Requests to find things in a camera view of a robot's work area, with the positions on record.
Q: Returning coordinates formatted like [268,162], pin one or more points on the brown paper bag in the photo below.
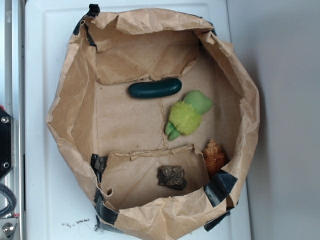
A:
[114,143]

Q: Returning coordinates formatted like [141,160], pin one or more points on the orange spiral seashell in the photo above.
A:
[214,157]

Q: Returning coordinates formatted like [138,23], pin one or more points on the dark green plastic pickle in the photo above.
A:
[155,89]

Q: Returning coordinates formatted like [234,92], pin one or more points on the metal frame with electronics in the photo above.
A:
[12,127]

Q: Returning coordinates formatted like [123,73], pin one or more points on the white plastic tray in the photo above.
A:
[57,209]

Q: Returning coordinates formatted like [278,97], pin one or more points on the green fuzzy plush toy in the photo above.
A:
[185,116]

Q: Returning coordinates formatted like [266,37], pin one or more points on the dark brown rock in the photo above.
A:
[172,176]

